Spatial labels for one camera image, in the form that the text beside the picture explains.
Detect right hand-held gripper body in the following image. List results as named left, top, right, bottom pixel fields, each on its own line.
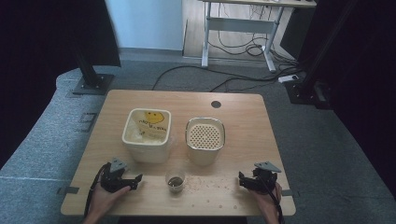
left=248, top=161, right=283, bottom=195

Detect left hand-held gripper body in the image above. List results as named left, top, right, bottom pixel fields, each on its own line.
left=99, top=157, right=133, bottom=194

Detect person's left hand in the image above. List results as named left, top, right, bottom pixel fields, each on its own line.
left=88, top=182, right=133, bottom=219

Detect person's right hand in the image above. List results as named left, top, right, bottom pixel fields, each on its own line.
left=249, top=181, right=284, bottom=220

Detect grey tape strip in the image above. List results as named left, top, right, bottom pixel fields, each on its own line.
left=56, top=186, right=80, bottom=196
left=280, top=189, right=301, bottom=198

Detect cream square plastic bin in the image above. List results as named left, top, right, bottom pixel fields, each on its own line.
left=121, top=107, right=173, bottom=164

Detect scattered grains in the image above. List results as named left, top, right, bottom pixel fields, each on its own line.
left=184, top=175, right=241, bottom=193

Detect small clear plastic cup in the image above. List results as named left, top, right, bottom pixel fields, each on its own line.
left=164, top=169, right=187, bottom=194

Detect cream container with perforated insert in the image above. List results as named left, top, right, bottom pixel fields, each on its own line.
left=185, top=117, right=226, bottom=167

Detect black angled metal stand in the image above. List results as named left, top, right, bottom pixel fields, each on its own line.
left=283, top=0, right=359, bottom=110

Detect white power strip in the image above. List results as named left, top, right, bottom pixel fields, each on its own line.
left=277, top=74, right=300, bottom=84

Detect dark curtain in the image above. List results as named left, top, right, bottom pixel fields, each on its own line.
left=0, top=0, right=121, bottom=171
left=279, top=0, right=396, bottom=200

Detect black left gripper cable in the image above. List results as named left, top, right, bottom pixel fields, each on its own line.
left=83, top=162, right=112, bottom=218

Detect black stand with base plate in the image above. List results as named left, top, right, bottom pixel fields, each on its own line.
left=71, top=43, right=116, bottom=96

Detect black floor cables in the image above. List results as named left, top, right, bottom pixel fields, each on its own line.
left=151, top=3, right=307, bottom=93

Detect white metal desk frame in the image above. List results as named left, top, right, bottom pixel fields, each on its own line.
left=200, top=0, right=318, bottom=74

